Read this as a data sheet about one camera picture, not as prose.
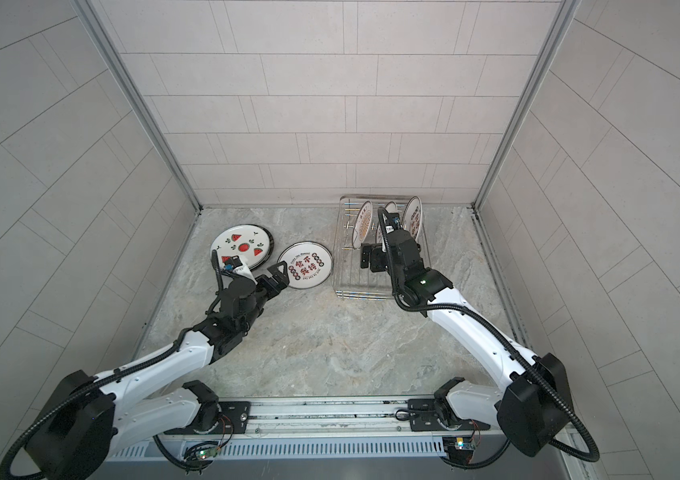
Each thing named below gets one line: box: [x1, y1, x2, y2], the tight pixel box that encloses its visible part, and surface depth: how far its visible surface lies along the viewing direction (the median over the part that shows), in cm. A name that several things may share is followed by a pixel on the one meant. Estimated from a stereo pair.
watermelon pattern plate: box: [210, 224, 274, 269], surface depth 104 cm
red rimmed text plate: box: [277, 240, 334, 290], surface depth 102 cm
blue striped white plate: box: [210, 224, 275, 270], surface depth 104 cm
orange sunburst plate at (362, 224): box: [352, 200, 373, 249], surface depth 107 cm
